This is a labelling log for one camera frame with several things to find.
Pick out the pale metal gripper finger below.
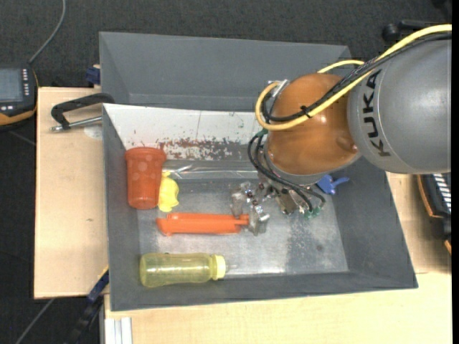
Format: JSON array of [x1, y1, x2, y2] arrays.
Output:
[[248, 198, 271, 237], [230, 181, 253, 218]]

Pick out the orange flat plastic tool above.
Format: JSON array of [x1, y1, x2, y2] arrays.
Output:
[[155, 211, 251, 237]]

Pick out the blue plastic object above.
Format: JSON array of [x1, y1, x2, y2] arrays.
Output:
[[321, 173, 351, 196]]

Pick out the yellow soft toy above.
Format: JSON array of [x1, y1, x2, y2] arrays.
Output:
[[157, 171, 180, 213]]

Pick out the yellow clear baby bottle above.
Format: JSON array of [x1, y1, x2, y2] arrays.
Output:
[[138, 252, 239, 289]]

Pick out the orange dotted plastic cup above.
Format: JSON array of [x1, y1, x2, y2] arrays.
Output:
[[124, 146, 168, 211]]

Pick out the grey metal bin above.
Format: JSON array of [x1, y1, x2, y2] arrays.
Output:
[[98, 31, 420, 312]]

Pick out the pale wood flat board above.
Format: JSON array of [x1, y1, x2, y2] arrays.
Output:
[[34, 86, 110, 300]]

